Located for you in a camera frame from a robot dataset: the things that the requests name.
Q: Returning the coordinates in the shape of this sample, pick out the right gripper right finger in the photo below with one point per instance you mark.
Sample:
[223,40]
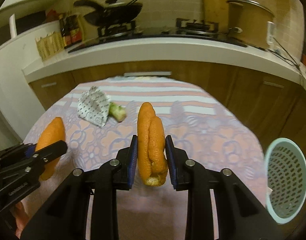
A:
[240,214]

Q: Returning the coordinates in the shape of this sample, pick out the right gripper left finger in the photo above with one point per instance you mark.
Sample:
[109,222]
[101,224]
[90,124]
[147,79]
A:
[64,213]

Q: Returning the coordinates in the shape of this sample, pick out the polka dot paper wrapper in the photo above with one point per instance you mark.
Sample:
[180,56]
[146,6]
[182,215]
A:
[93,106]

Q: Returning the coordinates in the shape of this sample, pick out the person left hand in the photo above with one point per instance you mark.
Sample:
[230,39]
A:
[21,218]

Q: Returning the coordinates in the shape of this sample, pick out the teal plastic waste basket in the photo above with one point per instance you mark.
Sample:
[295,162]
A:
[285,166]

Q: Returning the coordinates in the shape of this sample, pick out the floral pink tablecloth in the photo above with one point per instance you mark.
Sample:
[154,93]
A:
[155,108]

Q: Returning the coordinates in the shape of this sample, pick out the green vegetable stub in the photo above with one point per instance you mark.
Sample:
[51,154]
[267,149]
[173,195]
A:
[117,111]

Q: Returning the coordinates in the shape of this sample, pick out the woven basket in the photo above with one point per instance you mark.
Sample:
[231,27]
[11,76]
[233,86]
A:
[49,45]

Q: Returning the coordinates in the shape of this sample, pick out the dark sauce bottles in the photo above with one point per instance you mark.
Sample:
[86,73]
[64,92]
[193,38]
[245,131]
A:
[70,29]

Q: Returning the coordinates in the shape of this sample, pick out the black wok with lid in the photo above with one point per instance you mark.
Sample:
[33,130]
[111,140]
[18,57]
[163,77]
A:
[112,13]

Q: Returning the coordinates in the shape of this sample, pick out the white power meter plug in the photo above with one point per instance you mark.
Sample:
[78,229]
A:
[270,33]

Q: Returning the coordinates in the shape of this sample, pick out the brown rice cooker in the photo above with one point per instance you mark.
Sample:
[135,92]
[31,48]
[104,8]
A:
[247,22]

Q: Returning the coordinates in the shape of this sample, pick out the black gas stove top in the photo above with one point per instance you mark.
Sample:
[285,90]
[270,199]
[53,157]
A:
[183,28]

